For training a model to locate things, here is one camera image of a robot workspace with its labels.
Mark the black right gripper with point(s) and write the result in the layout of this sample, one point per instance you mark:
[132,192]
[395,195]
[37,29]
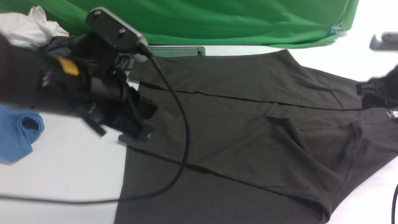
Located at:
[380,92]

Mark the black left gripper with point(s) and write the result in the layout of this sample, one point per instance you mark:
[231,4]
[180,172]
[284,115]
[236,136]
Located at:
[116,104]

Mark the dark gray long-sleeve shirt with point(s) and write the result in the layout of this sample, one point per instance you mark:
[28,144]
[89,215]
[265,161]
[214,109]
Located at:
[273,142]

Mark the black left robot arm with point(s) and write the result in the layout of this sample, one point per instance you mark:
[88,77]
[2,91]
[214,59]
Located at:
[85,84]

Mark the dark teal crumpled shirt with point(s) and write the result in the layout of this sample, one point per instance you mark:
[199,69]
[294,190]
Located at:
[62,47]

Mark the blue crumpled shirt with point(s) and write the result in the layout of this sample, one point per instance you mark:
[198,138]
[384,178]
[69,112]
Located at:
[19,129]

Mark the white crumpled shirt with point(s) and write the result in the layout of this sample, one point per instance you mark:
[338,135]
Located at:
[32,30]

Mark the blue binder clip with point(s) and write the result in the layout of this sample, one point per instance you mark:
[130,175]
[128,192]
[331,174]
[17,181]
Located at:
[336,28]

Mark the green backdrop cloth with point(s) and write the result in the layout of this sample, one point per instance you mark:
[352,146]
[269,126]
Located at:
[285,24]

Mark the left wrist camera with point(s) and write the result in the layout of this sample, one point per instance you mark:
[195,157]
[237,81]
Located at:
[117,33]

